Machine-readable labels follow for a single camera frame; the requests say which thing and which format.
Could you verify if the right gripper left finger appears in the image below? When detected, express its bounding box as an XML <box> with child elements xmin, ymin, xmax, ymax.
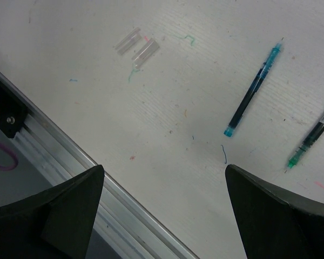
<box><xmin>0</xmin><ymin>165</ymin><xmax>105</xmax><ymax>258</ymax></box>

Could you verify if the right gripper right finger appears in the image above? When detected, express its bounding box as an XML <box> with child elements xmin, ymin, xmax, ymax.
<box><xmin>225</xmin><ymin>165</ymin><xmax>324</xmax><ymax>258</ymax></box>

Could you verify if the green pen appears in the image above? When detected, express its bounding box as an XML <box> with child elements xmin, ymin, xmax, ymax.
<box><xmin>284</xmin><ymin>112</ymin><xmax>324</xmax><ymax>173</ymax></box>

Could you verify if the light blue pen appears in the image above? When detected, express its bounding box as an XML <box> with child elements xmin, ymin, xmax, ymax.
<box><xmin>224</xmin><ymin>39</ymin><xmax>283</xmax><ymax>137</ymax></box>

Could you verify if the clear pen cap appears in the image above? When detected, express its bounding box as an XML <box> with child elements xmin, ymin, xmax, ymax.
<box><xmin>114</xmin><ymin>28</ymin><xmax>142</xmax><ymax>55</ymax></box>
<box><xmin>132</xmin><ymin>38</ymin><xmax>159</xmax><ymax>70</ymax></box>

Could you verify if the aluminium front rail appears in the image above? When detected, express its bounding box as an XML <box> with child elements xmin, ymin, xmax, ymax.
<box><xmin>0</xmin><ymin>62</ymin><xmax>200</xmax><ymax>259</ymax></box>

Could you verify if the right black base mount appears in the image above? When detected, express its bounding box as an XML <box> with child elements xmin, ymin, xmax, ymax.
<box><xmin>0</xmin><ymin>81</ymin><xmax>28</xmax><ymax>139</ymax></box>

